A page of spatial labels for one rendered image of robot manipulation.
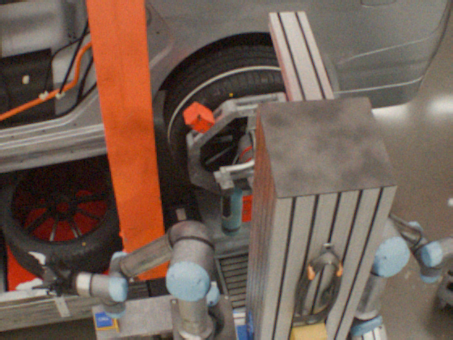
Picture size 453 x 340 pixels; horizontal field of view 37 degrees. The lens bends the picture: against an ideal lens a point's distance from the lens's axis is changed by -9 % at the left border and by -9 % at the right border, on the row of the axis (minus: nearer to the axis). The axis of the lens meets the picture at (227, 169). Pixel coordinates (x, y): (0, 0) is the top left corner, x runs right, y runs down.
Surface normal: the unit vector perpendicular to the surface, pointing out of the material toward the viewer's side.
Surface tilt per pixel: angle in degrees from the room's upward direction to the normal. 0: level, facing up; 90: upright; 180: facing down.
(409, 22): 90
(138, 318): 0
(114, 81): 90
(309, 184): 0
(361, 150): 0
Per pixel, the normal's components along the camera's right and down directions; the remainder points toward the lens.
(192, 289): -0.14, 0.67
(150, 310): 0.01, -0.64
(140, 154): 0.23, 0.75
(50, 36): 0.19, 0.25
